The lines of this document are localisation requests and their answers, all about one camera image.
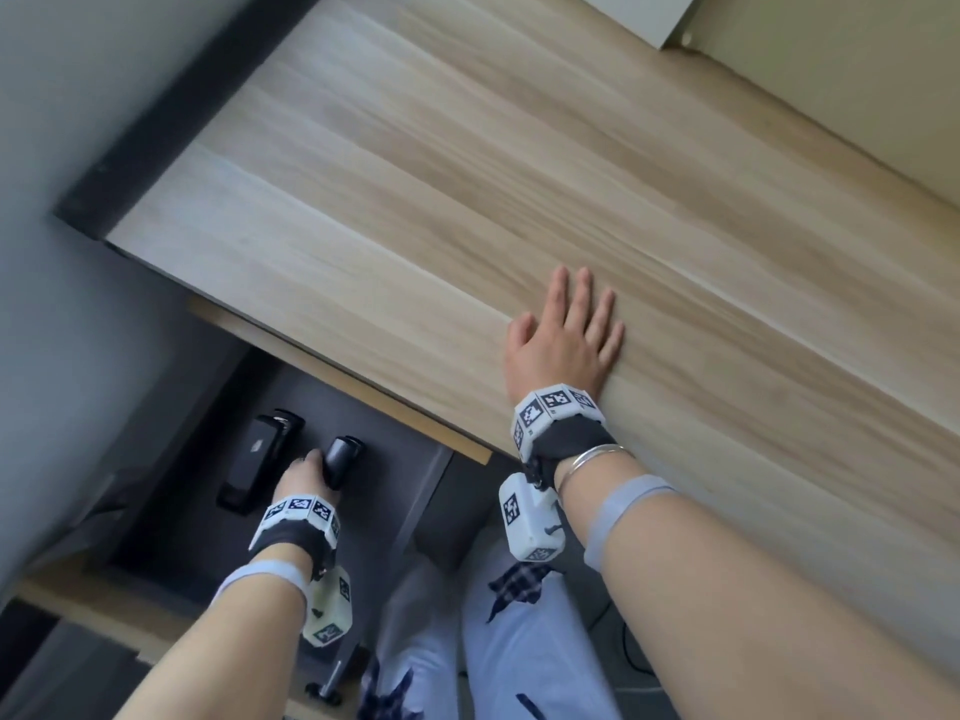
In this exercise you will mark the person's left fingers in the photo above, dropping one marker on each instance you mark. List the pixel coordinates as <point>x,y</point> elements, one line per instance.
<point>311,461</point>

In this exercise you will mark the black clamp holder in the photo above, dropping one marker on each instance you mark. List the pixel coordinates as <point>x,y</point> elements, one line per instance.
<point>259,461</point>

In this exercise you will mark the person's right hand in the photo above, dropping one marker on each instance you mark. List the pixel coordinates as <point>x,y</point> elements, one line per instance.
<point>551,356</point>

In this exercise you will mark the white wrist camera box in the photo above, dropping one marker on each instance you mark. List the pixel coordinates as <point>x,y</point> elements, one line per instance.
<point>330,603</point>
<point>529,517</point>

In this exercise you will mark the light blue trousers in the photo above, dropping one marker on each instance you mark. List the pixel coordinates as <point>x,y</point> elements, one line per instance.
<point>525,659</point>

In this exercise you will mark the black cylindrical device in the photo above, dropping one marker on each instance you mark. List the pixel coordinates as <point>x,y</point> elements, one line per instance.
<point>343,458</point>

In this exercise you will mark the grey-blue forearm band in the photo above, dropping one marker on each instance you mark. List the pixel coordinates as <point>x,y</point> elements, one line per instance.
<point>270,573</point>
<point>626,506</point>

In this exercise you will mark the grey drawer with wooden front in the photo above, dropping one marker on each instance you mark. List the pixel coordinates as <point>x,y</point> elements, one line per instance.
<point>390,472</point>

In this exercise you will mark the person's right thumb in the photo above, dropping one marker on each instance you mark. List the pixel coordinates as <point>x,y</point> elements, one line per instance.
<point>520,331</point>

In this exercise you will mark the person's left hand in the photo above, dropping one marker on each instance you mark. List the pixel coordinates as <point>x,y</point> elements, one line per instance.
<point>297,483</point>

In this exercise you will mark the white marker wristband tracker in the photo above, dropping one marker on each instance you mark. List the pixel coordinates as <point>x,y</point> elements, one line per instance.
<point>296,521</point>
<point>551,416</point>

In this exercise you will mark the black metal caster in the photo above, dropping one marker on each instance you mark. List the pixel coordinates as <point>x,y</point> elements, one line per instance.
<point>326,689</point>

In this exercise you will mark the person's right forearm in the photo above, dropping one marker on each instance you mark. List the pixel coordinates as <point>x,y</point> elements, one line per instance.
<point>750,599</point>

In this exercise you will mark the person's left forearm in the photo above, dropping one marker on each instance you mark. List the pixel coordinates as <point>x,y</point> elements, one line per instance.
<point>225,652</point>

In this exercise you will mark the person's right little finger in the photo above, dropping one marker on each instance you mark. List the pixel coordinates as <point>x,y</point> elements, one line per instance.
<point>615,341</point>

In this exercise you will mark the person's right middle finger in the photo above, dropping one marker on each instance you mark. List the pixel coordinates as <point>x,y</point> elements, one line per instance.
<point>580,296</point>

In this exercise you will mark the white panel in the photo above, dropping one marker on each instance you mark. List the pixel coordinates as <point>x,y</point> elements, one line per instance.
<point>637,11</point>

